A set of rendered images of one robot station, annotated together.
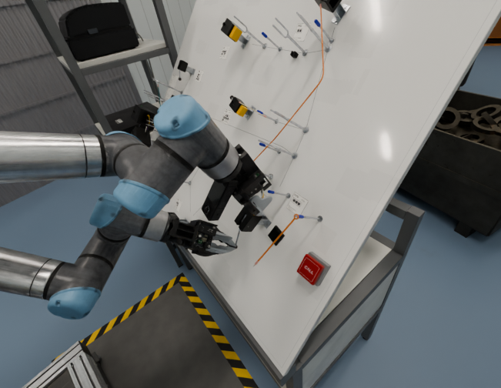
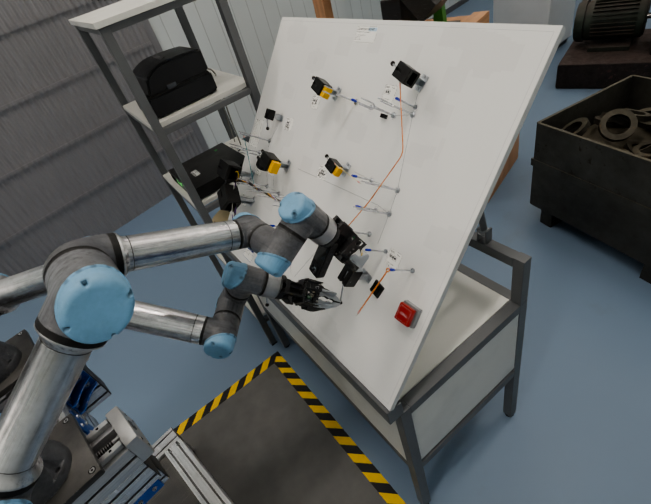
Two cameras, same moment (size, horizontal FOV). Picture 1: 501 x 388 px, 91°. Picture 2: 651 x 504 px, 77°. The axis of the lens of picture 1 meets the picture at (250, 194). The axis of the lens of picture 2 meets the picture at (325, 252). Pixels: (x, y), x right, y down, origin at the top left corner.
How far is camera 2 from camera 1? 0.54 m
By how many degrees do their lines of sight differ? 5
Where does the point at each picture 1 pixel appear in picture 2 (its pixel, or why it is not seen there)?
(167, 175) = (290, 247)
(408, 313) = (565, 384)
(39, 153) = (208, 239)
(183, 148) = (299, 229)
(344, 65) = (426, 132)
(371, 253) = (486, 305)
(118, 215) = (245, 277)
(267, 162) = (365, 220)
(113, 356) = (208, 448)
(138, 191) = (272, 259)
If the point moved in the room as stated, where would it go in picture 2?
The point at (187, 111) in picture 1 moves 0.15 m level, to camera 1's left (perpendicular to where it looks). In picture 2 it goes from (301, 205) to (236, 222)
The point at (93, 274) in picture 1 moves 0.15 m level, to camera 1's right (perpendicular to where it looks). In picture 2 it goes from (230, 324) to (285, 311)
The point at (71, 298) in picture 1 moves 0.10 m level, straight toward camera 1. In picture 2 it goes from (221, 340) to (249, 353)
